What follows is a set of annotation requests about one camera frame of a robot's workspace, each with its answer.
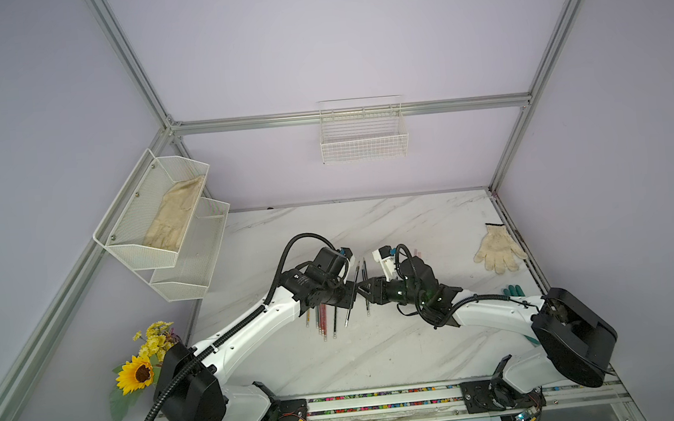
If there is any white mesh wall shelf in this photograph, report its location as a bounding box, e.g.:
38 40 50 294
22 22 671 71
93 150 210 272
150 197 230 302

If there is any black corrugated cable conduit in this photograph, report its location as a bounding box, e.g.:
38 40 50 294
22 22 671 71
116 229 353 421

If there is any cream knitted work glove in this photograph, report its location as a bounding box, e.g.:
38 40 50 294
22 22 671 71
474 223 529 275

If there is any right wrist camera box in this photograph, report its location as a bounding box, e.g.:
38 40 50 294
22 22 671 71
372 245 398 281

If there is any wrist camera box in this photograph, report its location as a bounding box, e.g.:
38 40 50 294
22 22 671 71
372 245 398 281
339 247 354 261

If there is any white mesh wall shelf lower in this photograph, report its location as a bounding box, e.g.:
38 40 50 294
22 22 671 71
150 197 230 302

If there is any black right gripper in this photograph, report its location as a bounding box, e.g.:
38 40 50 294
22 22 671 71
355 270 426 311

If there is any red pencil with clear cap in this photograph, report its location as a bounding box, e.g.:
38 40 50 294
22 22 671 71
313 306 324 337

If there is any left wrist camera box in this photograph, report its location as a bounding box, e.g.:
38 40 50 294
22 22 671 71
339 247 354 261

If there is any aluminium frame profile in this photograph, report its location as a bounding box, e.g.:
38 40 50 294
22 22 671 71
0 0 648 421

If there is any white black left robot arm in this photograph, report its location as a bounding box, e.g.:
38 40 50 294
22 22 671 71
154 247 356 421

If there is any artificial sunflower bouquet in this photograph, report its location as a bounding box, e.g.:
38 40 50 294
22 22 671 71
108 321 182 421

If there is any cream glove in shelf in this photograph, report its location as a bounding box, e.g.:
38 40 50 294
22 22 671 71
143 175 206 252

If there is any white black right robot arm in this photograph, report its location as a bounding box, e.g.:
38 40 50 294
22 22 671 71
353 257 618 411

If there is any white mesh wall shelf upper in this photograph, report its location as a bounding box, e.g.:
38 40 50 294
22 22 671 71
93 150 210 272

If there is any white wire wall basket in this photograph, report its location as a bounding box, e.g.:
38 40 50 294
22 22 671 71
317 95 410 165

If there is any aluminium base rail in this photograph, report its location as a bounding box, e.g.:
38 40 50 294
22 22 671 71
128 360 648 421

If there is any green rubber work glove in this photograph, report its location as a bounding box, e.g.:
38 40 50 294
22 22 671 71
502 284 526 299

